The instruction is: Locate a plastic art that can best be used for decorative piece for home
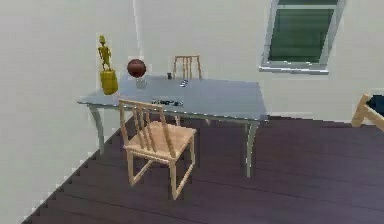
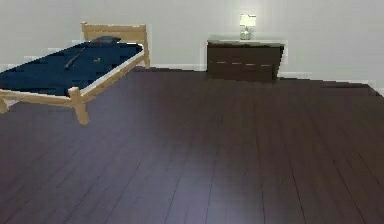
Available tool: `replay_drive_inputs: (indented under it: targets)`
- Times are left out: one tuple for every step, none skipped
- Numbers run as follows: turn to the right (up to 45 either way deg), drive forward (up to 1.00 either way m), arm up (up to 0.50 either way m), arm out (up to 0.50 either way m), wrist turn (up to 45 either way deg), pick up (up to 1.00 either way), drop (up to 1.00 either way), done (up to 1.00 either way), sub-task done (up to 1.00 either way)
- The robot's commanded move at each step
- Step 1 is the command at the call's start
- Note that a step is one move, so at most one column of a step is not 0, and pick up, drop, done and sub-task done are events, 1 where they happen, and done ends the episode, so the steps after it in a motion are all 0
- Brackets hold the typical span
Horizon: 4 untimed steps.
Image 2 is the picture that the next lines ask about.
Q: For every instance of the dark brown chest of drawers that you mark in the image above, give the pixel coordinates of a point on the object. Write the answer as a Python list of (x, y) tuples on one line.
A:
[(243, 61)]

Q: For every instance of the small white table lamp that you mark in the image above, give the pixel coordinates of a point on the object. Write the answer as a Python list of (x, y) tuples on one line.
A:
[(247, 26)]

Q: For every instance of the thin dark grey stick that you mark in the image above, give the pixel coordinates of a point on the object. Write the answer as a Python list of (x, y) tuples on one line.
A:
[(75, 58)]

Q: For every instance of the small orange object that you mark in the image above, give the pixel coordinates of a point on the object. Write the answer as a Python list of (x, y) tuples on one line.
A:
[(97, 60)]

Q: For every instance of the wooden bed with blue mattress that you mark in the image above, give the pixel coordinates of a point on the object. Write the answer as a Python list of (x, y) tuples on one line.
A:
[(50, 71)]

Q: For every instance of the dark grey pillow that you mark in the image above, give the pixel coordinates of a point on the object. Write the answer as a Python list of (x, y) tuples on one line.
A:
[(105, 39)]

